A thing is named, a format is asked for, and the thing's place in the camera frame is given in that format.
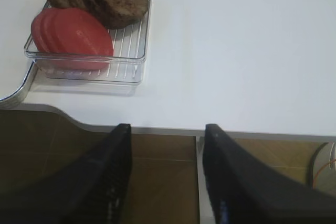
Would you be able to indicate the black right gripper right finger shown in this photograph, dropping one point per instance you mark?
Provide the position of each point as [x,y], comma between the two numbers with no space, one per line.
[242,189]

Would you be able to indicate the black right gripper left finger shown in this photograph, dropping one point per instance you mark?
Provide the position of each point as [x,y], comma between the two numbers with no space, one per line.
[91,189]

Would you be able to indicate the white table leg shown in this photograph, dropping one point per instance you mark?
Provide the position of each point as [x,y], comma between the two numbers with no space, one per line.
[205,209]

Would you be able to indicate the clear plastic patty tomato bin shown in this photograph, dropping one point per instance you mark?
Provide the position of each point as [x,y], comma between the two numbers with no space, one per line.
[124,66]

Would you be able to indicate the front red tomato slice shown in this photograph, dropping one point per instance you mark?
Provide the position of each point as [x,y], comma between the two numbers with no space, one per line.
[78,33]

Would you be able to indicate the red tomato slice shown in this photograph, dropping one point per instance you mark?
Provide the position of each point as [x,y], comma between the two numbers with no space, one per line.
[48,30]
[78,33]
[36,27]

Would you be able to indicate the silver metal serving tray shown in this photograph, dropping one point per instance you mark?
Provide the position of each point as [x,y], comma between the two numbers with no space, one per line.
[17,71]

